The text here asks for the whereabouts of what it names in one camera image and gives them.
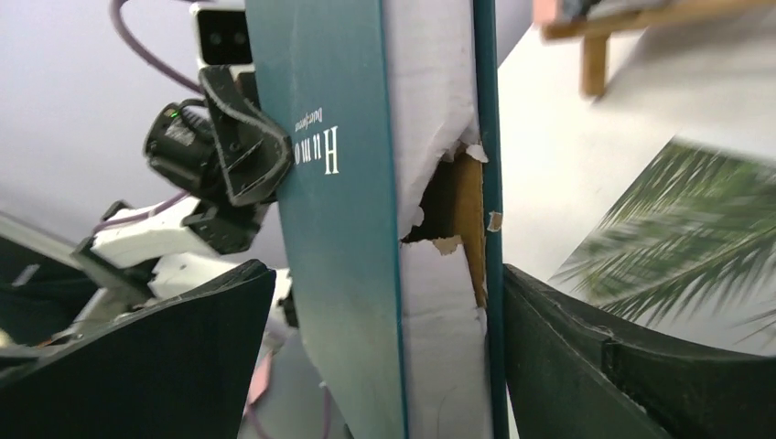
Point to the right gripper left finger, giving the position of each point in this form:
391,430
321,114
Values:
177,369

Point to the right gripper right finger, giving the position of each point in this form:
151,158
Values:
575,371

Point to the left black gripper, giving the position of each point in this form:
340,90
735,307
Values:
254,152

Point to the teal Humor book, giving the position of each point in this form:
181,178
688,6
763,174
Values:
391,215

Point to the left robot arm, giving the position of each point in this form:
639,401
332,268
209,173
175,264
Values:
146,254

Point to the white palm leaf book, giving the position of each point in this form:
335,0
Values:
688,246

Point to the wooden book rack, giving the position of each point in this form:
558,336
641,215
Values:
595,33

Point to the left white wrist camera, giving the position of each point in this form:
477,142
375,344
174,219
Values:
221,33

